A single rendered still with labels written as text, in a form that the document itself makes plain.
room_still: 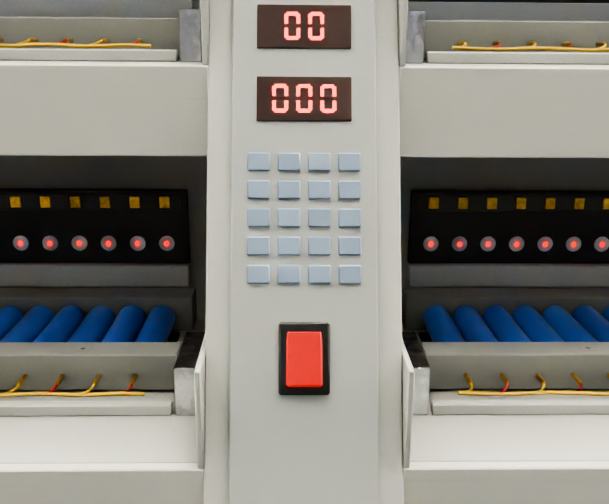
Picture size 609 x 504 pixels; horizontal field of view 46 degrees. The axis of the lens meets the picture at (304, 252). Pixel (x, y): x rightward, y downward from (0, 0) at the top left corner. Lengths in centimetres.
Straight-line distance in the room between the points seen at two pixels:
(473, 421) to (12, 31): 34
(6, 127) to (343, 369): 21
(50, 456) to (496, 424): 23
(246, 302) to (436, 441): 12
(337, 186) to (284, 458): 13
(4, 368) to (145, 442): 10
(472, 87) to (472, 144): 3
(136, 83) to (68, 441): 18
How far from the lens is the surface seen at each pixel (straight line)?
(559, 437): 40
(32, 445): 39
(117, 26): 45
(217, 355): 35
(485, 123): 38
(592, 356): 44
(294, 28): 37
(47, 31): 46
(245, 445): 35
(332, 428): 35
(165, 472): 36
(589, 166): 60
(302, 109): 35
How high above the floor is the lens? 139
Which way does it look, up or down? 5 degrees up
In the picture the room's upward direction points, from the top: straight up
